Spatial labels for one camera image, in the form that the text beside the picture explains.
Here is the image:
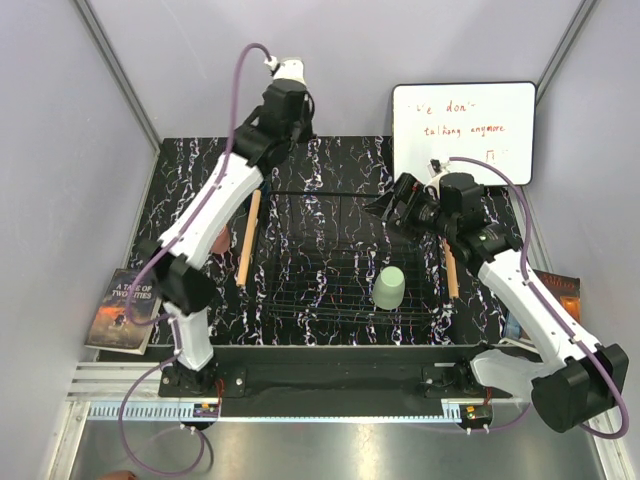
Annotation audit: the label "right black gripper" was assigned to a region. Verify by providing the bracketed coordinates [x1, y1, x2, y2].
[361, 173, 457, 245]

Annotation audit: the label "purple cable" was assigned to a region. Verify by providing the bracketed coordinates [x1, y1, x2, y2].
[422, 155, 630, 440]
[117, 43, 279, 475]

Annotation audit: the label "wooden rack handle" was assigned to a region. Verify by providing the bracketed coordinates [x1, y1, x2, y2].
[236, 190, 262, 287]
[443, 240, 459, 300]

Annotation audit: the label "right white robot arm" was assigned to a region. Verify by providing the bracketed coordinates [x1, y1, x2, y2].
[365, 172, 629, 439]

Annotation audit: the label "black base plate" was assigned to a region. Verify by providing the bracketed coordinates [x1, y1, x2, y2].
[159, 346, 484, 422]

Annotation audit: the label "light green cup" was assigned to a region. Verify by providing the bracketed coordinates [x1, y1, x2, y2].
[372, 266, 405, 311]

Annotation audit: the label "pink cup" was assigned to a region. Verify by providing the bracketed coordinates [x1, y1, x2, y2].
[210, 225, 231, 255]

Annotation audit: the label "right wooden rack handle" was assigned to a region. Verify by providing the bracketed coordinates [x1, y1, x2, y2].
[443, 240, 459, 300]

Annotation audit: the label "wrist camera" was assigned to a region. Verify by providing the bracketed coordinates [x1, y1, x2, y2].
[427, 159, 451, 184]
[264, 56, 306, 85]

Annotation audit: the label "left wooden rack handle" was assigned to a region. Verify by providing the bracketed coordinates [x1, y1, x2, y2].
[236, 190, 262, 287]

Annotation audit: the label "Tale of Two Cities book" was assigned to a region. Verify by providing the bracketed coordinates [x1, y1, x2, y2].
[85, 269, 161, 355]

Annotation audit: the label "books at right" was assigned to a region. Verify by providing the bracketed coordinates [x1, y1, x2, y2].
[500, 270, 581, 353]

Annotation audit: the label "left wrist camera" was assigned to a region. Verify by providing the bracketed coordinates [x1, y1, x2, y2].
[264, 56, 306, 85]

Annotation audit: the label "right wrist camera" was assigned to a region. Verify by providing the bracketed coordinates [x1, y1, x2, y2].
[427, 159, 451, 184]

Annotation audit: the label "white whiteboard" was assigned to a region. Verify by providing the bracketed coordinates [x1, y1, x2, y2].
[392, 81, 537, 186]

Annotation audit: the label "black wire dish rack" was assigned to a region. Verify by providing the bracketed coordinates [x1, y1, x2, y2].
[248, 191, 454, 328]

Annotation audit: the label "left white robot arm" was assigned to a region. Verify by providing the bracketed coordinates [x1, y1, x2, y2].
[141, 79, 315, 396]

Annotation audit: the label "black marble mat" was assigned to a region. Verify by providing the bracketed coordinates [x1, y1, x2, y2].
[99, 134, 531, 364]

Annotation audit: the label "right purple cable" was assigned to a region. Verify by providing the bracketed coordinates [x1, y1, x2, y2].
[422, 155, 630, 440]

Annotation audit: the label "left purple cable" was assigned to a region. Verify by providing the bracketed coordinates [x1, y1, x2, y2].
[117, 43, 279, 475]

